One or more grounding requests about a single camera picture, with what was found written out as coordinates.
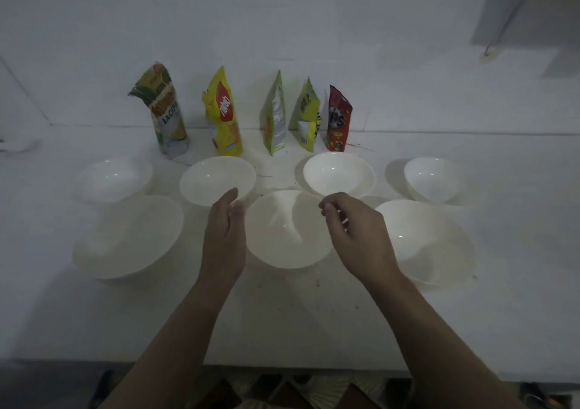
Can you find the person's right hand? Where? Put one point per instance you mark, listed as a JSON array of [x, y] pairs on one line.
[[362, 241]]

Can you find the person's left hand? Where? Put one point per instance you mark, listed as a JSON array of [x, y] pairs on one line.
[[224, 241]]

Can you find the large white bowl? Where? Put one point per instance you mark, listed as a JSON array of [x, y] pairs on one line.
[[129, 236], [435, 245], [285, 236]]

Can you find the small white bowl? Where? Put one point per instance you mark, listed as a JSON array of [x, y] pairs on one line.
[[340, 171], [113, 180], [432, 178], [213, 178]]

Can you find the yellow snack bag red label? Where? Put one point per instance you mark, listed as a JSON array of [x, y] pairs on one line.
[[224, 123]]

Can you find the jackfruit chips bag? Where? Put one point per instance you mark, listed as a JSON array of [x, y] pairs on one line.
[[167, 123]]

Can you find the tall green snack bag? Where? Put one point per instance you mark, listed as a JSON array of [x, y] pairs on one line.
[[275, 119]]

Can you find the small yellow-green snack bag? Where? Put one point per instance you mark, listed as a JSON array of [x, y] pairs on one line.
[[308, 119]]

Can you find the person's right forearm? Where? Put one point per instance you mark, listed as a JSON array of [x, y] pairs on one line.
[[435, 350]]

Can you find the person's left forearm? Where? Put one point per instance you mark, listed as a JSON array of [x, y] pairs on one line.
[[181, 345]]

